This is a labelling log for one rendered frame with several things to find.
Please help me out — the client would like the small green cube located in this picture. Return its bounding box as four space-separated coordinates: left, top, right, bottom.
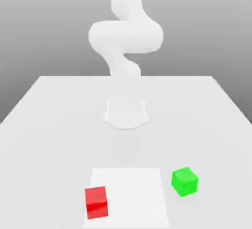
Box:
171 166 199 198

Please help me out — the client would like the small red cube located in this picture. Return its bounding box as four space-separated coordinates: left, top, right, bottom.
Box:
85 186 109 220

